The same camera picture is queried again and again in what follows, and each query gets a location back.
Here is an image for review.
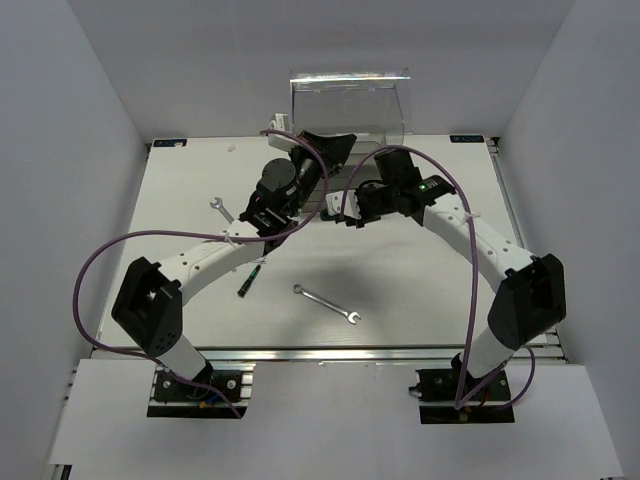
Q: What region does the blue label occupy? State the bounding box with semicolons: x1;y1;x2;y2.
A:
152;138;187;148
449;135;485;144

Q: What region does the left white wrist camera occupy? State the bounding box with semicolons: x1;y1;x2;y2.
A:
267;113;297;152

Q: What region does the blue label left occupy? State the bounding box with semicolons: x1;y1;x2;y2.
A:
152;138;187;148

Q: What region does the silver wrench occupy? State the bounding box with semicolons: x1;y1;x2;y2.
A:
292;284;361;325
210;197;235;224

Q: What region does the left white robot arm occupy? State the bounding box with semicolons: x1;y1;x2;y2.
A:
111;132;356;399

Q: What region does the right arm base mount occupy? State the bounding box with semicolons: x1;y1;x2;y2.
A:
407;357;515;425

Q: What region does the blue label right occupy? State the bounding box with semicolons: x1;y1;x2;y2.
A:
449;135;485;144

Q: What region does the silver wrench at left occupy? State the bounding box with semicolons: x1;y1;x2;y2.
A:
210;197;235;224

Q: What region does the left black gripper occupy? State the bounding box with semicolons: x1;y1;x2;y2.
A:
285;131;355;218

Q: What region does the silver wrench near centre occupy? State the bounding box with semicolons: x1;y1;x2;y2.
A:
292;284;361;325

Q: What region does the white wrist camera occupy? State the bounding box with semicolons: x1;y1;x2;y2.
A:
325;190;361;220
267;113;297;152

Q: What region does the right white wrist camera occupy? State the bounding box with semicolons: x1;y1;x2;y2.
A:
325;190;361;220

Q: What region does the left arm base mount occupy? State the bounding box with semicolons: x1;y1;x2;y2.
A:
146;368;253;420

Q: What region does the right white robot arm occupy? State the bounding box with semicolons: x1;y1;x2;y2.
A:
326;145;567;408

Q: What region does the clear plastic drawer cabinet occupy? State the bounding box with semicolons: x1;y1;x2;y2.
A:
289;68;412;193

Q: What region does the small black green screwdriver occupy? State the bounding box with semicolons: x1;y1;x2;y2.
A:
237;264;262;298

